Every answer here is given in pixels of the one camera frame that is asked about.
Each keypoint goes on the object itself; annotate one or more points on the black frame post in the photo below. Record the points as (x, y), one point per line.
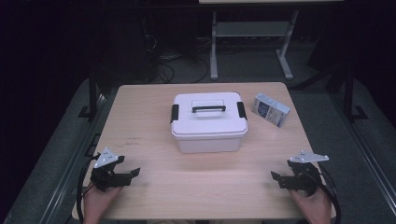
(92, 93)
(348, 93)

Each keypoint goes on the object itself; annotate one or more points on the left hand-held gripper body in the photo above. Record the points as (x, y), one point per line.
(104, 179)

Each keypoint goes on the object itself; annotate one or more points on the black table bracket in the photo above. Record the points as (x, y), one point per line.
(92, 145)

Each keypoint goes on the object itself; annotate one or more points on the white plastic storage box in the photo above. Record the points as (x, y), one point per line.
(208, 144)

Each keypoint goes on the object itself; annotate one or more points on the aluminium rail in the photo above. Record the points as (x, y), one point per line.
(61, 186)
(367, 155)

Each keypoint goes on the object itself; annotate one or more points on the person's right hand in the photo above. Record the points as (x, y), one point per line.
(314, 208)

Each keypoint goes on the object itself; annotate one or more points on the grey metal desk frame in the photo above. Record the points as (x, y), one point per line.
(249, 29)

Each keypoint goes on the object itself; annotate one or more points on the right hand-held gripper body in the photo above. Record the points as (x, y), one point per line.
(306, 180)

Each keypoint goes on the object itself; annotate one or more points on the person's left hand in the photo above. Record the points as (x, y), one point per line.
(96, 205)

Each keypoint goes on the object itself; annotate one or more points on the blue and white carton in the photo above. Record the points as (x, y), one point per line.
(269, 110)

